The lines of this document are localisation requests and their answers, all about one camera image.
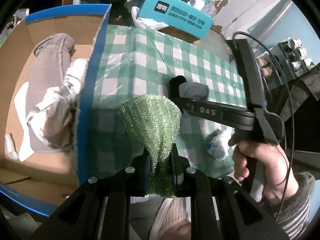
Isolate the metal shelf unit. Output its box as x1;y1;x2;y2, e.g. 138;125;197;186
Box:
255;38;320;98

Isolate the grey sock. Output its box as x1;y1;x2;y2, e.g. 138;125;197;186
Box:
179;81;209;101

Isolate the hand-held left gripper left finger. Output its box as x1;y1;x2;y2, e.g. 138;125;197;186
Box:
30;154;152;240

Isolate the white foam piece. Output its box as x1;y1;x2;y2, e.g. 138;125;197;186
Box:
5;133;19;161

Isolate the person's right forearm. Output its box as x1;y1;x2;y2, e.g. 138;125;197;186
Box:
260;171;317;240

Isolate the person's right hand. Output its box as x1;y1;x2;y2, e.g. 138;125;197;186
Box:
228;130;299;202

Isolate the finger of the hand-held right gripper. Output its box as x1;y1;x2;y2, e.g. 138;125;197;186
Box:
174;96;201;116
169;75;188;97

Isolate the white plastic bag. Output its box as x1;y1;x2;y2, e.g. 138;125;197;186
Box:
131;6;171;30

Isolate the black cable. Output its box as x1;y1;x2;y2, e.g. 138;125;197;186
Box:
231;31;294;218

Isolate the white tissue packet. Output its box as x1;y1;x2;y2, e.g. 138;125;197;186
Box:
206;130;234;161

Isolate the green glitter scrub cloth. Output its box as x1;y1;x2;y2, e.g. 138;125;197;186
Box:
117;94;182;199

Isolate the grey fleece glove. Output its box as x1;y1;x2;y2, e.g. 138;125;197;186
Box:
26;33;75;153

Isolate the blue cardboard box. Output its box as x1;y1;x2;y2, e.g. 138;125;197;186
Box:
0;4;112;218

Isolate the green checked tablecloth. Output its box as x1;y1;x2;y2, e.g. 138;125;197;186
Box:
86;25;248;198

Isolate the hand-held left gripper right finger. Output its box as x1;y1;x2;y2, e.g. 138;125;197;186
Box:
170;144;290;240

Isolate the light ribbed garment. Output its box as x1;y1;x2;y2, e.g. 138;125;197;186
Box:
130;196;193;240

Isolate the teal printed cardboard box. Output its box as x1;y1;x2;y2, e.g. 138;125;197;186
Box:
138;0;215;44

